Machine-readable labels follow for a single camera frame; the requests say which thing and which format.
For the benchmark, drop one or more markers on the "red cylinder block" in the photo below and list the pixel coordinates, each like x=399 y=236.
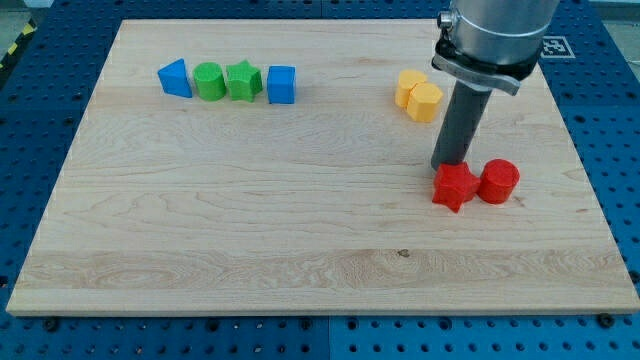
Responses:
x=498 y=180

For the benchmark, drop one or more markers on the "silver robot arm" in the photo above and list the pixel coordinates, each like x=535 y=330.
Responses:
x=492 y=44

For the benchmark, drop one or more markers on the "green star block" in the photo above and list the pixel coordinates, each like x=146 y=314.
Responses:
x=244 y=81

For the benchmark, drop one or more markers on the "red star block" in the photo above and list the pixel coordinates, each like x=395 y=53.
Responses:
x=454 y=185

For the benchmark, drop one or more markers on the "blue cube block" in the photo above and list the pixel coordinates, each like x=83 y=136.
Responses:
x=281 y=84

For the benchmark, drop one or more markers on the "yellow hexagon block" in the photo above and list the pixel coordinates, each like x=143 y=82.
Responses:
x=424 y=101

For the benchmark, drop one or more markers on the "yellow heart block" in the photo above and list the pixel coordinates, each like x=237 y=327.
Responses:
x=407 y=80

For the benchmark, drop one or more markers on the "green cylinder block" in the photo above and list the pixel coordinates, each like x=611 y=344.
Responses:
x=209 y=80

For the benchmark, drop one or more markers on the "light wooden board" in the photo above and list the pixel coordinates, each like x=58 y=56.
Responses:
x=173 y=206

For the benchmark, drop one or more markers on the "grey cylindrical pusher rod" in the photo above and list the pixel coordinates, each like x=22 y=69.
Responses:
x=464 y=112

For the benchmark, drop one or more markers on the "blue triangle block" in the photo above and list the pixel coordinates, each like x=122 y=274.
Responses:
x=174 y=79

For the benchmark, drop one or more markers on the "white fiducial marker tag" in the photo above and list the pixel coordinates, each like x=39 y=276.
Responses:
x=556 y=47

